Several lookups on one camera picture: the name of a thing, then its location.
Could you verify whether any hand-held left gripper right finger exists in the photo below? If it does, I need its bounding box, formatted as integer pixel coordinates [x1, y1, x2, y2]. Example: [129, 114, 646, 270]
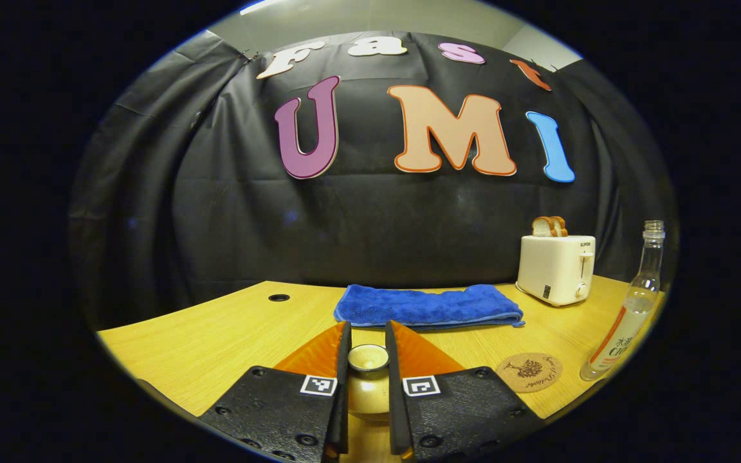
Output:
[385, 320, 545, 462]

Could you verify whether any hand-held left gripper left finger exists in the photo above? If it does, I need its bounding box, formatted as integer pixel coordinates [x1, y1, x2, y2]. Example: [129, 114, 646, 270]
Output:
[198, 320, 353, 462]

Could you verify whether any round cork coaster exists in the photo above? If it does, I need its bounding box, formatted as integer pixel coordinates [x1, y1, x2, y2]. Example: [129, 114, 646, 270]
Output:
[496, 352, 564, 394]

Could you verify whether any clear plastic water bottle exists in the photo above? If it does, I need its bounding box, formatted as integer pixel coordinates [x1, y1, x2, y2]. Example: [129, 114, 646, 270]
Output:
[580, 220, 666, 381]

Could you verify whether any blue folded towel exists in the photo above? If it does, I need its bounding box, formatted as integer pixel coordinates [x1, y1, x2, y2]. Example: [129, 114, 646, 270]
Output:
[334, 284, 526, 330]

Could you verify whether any cream white toaster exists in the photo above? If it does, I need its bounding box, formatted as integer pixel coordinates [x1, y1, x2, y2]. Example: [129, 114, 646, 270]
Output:
[516, 234, 597, 307]

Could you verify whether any black backdrop cloth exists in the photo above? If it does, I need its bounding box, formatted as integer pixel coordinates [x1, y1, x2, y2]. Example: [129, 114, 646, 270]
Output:
[68, 29, 679, 332]

